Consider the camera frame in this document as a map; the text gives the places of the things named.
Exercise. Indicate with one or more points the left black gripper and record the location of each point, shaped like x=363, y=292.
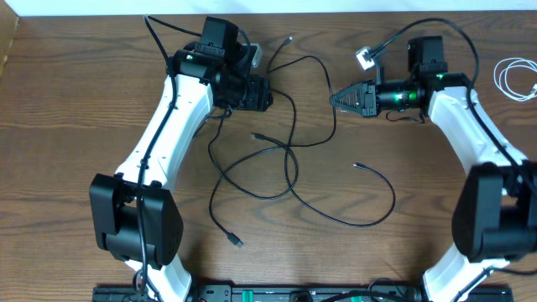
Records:
x=258, y=96

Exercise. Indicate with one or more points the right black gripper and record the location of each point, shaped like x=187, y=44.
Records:
x=367, y=105

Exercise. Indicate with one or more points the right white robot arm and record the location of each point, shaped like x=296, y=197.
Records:
x=494, y=223

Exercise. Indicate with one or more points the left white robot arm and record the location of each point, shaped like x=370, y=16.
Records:
x=135, y=217

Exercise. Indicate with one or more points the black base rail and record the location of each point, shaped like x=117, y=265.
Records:
x=227, y=293

